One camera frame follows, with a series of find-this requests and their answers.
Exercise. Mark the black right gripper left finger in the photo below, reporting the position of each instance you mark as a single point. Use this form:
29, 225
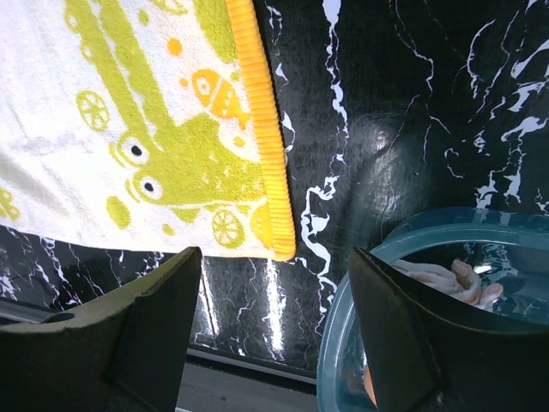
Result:
123, 351

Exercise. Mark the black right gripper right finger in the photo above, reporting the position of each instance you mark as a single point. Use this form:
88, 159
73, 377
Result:
492, 362

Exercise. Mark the orange polka dot towel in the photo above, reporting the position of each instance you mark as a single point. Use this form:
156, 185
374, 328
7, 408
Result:
454, 279

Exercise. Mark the yellow patterned towel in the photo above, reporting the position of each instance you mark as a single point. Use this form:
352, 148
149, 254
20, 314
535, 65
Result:
142, 126

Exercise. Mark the blue translucent plastic tray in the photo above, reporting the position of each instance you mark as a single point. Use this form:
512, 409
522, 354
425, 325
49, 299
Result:
508, 249

